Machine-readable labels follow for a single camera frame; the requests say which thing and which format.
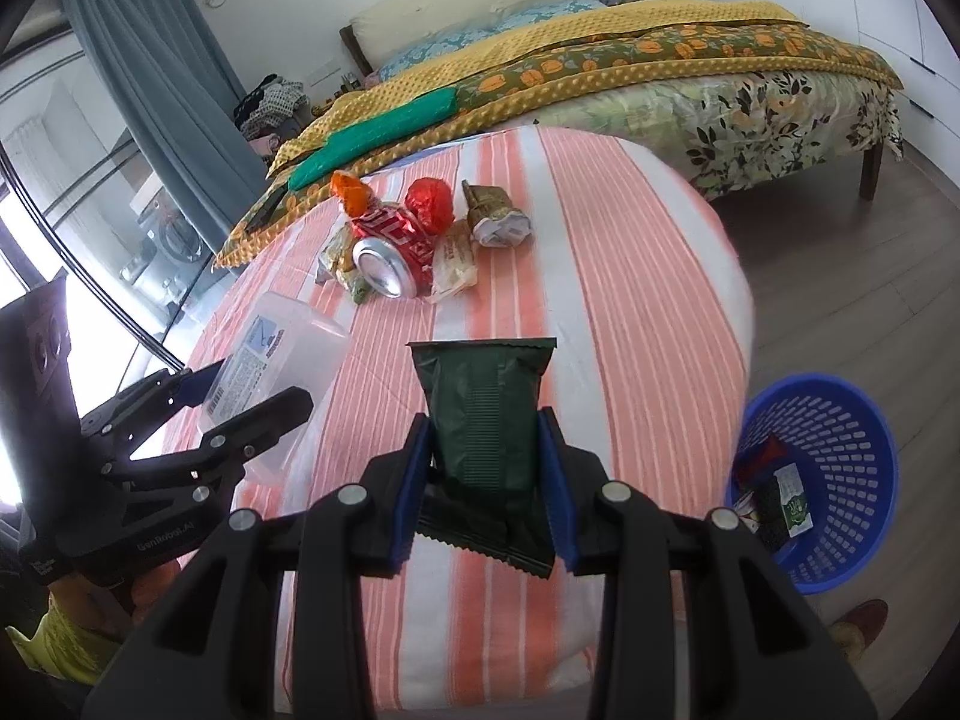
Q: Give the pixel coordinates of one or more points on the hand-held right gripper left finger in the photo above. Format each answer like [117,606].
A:
[412,499]

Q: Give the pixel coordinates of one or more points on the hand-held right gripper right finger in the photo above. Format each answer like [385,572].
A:
[553,499]

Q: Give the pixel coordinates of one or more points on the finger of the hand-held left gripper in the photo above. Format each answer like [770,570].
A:
[262,409]
[199,388]

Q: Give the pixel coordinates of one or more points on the clear plastic box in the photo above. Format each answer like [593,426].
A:
[292,345]

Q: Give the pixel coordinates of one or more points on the dark green snack packet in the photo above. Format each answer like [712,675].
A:
[480,405]

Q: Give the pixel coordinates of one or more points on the yellow snack packet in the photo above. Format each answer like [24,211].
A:
[337,262]

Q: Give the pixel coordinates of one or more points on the red drink can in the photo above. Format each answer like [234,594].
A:
[390,240]

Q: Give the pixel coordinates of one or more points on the orange wrapper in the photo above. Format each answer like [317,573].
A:
[349,193]

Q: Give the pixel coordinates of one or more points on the cream translucent wrapper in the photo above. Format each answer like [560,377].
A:
[454,266]

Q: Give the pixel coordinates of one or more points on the white green milk carton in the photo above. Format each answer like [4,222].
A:
[793,502]

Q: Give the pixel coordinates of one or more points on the red foil wrapper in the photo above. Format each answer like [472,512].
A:
[429,202]

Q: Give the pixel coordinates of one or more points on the gold brown wrapper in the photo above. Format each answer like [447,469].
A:
[491,210]

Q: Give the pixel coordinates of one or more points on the blue plastic basket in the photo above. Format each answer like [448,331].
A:
[840,420]

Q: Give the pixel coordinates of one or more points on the person's left hand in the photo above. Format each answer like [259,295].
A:
[146,592]

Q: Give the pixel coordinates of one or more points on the washing machine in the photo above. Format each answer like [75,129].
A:
[172,240]

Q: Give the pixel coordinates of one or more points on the black phone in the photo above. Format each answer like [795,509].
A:
[270,206]

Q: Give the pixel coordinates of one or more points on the black framed glass door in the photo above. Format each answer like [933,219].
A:
[45,225]

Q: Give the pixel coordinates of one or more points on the yellow garment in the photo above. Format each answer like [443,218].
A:
[60,641]

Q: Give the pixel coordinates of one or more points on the round table striped cloth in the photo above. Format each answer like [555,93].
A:
[600,277]

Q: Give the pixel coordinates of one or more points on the pile of clothes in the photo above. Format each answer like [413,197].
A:
[274,101]

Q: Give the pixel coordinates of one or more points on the green cloth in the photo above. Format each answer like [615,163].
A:
[375,131]

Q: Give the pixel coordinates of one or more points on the grey blue curtain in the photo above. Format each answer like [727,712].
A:
[165,90]

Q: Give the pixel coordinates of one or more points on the brown shoe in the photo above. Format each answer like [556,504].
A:
[862,619]

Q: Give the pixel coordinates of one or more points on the blue floral pillow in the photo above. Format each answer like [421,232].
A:
[547,15]
[435,52]

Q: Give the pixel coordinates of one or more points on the leaf print bed sheet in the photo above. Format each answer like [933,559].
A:
[750,135]

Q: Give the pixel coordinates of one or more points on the bed with floral cover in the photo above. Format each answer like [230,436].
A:
[600,37]

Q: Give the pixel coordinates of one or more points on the white wardrobe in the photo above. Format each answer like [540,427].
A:
[900,0]

